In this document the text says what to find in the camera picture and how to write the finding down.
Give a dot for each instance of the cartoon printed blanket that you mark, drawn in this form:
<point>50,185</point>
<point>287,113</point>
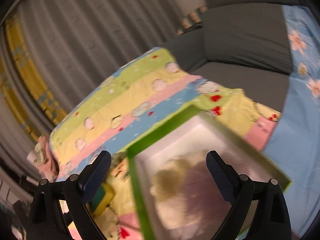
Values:
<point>140,92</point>

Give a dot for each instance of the grey sofa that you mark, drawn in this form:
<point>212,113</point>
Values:
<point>237,42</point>

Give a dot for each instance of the cream fluffy towel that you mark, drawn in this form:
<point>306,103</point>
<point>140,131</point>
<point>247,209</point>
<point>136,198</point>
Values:
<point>167,180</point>

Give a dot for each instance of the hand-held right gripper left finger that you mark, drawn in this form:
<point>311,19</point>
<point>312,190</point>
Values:
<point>96,178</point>

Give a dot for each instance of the pile of pink clothes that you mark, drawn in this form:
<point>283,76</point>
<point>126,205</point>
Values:
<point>47,160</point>

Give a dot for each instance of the grey curtain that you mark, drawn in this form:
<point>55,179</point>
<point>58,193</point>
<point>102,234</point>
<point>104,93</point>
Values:
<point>87,17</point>

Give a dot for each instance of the floral patterned cushion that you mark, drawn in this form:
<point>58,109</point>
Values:
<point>191,20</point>

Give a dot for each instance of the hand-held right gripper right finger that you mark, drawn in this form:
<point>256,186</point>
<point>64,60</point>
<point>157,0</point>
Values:
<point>220,177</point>

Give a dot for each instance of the yellow and green sponge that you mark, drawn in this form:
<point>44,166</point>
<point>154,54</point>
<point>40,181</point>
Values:
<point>105,200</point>

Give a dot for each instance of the yellow patterned curtain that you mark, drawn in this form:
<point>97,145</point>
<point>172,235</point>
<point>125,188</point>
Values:
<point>27,67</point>

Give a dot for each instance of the blue floral sheet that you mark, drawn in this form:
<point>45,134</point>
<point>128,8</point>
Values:
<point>295,130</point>

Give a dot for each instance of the green cardboard box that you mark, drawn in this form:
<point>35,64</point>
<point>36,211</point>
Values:
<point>136,180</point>

